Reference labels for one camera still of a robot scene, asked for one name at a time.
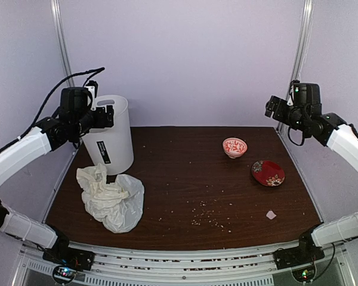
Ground aluminium front rail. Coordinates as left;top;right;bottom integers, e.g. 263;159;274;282
19;241;347;286

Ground red white patterned bowl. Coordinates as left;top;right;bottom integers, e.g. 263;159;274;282
222;138;248;159

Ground translucent white trash bag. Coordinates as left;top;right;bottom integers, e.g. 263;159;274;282
76;163;144;234

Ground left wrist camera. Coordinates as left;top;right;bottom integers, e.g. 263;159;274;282
85;80;98;111

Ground black braided left cable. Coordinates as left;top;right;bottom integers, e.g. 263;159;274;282
19;67;106;139

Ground aluminium frame post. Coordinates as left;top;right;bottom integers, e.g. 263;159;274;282
50;0;72;76
276;0;314;133

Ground right aluminium frame post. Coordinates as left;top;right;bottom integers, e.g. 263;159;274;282
276;0;314;133

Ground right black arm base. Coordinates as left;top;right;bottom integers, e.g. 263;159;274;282
273;235;325;270

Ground small pink paper scrap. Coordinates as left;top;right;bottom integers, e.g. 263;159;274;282
266;210;277;220

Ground red floral plate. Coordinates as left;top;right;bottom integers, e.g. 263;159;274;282
251;160;285;187

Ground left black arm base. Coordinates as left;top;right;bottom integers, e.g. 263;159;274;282
42;238;95;271

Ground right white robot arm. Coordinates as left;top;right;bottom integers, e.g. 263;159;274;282
265;80;358;263

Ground left aluminium frame post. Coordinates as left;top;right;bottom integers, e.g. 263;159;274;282
50;0;72;76

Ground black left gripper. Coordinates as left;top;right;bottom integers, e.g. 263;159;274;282
74;104;114;137

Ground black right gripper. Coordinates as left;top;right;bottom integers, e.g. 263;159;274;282
266;95;307;132

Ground white plastic trash bin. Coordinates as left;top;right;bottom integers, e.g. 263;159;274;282
83;95;134;175

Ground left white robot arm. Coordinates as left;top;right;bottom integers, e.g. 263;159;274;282
0;86;114;265

